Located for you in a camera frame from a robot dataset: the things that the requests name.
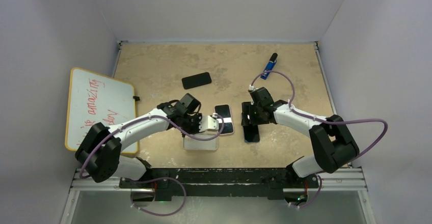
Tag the black phone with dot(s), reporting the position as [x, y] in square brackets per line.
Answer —
[224, 111]

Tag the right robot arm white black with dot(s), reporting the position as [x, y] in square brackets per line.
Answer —
[332, 143]

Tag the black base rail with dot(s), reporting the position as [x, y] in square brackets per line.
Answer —
[272, 183]

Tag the whiteboard with yellow frame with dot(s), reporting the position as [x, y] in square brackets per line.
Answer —
[96, 98]

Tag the clear phone case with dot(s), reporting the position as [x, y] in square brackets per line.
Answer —
[203, 144]

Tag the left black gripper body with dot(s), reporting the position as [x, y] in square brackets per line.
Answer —
[191, 125]

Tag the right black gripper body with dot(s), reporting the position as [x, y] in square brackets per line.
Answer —
[255, 116]

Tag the blue marker black cap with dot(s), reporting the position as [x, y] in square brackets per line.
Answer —
[270, 66]

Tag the black phone face down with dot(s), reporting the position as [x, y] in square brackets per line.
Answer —
[196, 80]

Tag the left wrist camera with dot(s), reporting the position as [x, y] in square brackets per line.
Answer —
[209, 123]

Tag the dark blue phone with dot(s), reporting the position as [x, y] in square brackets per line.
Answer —
[251, 134]

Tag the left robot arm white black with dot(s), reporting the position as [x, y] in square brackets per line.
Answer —
[100, 151]

